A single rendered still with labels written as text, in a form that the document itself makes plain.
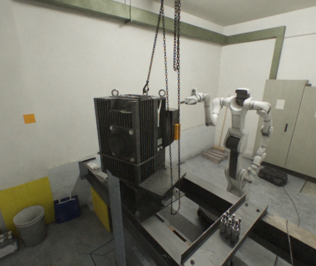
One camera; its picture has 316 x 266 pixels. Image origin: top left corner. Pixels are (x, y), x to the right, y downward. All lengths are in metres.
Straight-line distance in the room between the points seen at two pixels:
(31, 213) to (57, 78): 1.61
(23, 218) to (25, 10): 2.24
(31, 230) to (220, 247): 1.91
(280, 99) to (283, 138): 0.73
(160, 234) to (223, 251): 0.44
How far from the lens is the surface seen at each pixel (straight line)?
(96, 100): 1.61
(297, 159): 3.99
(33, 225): 2.44
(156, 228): 1.51
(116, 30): 2.72
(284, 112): 3.85
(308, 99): 3.76
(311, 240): 1.81
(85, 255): 2.31
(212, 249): 1.44
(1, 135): 2.34
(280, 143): 3.97
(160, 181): 1.58
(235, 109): 1.92
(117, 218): 1.62
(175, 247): 1.42
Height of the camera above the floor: 1.77
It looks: 18 degrees down
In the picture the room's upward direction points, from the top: straight up
